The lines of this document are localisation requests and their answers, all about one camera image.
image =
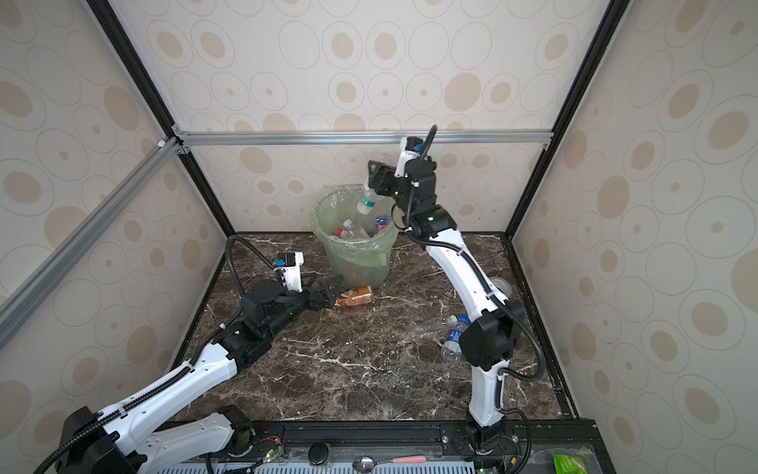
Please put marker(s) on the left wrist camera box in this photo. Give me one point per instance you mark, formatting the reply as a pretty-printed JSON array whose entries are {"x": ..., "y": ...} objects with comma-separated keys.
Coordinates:
[{"x": 287, "y": 267}]

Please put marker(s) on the crushed clear bottle blue cap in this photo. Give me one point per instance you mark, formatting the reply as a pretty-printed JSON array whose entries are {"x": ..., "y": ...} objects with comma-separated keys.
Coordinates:
[{"x": 435, "y": 328}]

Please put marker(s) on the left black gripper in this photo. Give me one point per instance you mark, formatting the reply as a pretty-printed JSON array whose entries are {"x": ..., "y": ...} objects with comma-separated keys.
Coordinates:
[{"x": 326, "y": 297}]

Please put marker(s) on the grey mesh waste bin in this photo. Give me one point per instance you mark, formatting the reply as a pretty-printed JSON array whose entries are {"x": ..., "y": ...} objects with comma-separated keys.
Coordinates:
[{"x": 355, "y": 276}]

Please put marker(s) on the metal spoon pink handle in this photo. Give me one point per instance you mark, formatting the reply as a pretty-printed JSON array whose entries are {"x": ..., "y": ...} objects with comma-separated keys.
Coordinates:
[{"x": 366, "y": 464}]

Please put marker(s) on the clear adhesive tape roll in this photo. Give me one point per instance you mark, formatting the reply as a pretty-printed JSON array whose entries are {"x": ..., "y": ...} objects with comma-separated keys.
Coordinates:
[{"x": 502, "y": 285}]

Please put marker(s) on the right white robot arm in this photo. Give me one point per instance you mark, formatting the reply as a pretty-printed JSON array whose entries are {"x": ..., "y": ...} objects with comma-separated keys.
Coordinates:
[{"x": 486, "y": 344}]

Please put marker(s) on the green plastic bin liner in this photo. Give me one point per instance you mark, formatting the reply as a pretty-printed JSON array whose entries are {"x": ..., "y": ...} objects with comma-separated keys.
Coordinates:
[{"x": 339, "y": 205}]

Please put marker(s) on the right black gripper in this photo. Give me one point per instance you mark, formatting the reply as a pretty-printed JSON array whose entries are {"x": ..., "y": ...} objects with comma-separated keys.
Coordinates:
[{"x": 383, "y": 173}]

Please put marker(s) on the horizontal aluminium frame bar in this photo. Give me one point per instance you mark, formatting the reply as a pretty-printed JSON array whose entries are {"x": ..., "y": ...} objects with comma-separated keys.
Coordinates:
[{"x": 370, "y": 137}]

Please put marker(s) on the green packet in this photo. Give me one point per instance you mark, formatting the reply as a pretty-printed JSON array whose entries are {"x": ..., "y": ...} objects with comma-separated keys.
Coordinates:
[{"x": 569, "y": 464}]

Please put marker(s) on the brown tea bottle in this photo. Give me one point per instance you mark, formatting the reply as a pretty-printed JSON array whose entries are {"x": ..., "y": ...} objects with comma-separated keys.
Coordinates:
[{"x": 356, "y": 297}]

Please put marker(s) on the left slanted aluminium bar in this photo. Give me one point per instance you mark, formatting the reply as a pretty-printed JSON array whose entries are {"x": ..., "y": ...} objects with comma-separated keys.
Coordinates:
[{"x": 21, "y": 305}]

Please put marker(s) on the clear bottle green cap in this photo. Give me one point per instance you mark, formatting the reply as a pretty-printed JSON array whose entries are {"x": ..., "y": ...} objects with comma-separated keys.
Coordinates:
[{"x": 368, "y": 200}]

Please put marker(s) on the black round knob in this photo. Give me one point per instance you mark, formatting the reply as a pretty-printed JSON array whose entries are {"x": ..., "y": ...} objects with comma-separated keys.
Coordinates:
[{"x": 319, "y": 454}]

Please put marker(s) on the clear bottle blue cap right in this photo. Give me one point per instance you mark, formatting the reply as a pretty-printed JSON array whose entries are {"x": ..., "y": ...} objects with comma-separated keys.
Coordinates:
[{"x": 451, "y": 349}]

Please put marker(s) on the clear square bottle white cap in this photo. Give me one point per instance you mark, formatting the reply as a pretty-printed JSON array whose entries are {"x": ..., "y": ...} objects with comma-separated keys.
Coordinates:
[{"x": 354, "y": 231}]

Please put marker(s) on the blue label bottle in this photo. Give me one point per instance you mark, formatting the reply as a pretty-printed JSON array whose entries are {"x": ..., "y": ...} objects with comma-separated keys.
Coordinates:
[{"x": 381, "y": 223}]

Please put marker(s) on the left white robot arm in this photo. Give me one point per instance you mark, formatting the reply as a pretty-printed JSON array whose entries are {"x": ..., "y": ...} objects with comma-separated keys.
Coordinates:
[{"x": 129, "y": 437}]

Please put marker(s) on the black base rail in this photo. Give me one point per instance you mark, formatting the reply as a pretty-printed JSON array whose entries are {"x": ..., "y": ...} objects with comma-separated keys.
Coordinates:
[{"x": 524, "y": 447}]

